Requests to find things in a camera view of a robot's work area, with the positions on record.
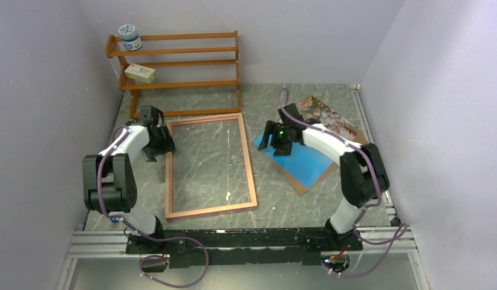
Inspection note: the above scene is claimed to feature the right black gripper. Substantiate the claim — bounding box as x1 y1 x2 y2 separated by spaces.
259 120 293 156

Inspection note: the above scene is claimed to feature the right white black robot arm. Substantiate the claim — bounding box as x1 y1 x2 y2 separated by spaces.
258 103 389 251

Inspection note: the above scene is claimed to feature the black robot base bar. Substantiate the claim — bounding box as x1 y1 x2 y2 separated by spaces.
126 227 363 268

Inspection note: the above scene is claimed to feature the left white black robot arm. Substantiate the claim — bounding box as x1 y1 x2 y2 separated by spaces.
82 106 176 254

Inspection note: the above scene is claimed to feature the small white carton box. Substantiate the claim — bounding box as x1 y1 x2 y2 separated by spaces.
124 63 157 83

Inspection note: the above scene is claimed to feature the wooden three-tier shelf rack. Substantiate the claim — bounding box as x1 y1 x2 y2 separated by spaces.
105 31 242 118

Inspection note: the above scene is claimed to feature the white blue-lidded jar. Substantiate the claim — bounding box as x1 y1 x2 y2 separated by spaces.
118 24 143 51

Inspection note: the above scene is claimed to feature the aluminium rail frame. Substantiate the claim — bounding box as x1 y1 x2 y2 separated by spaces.
56 84 430 290

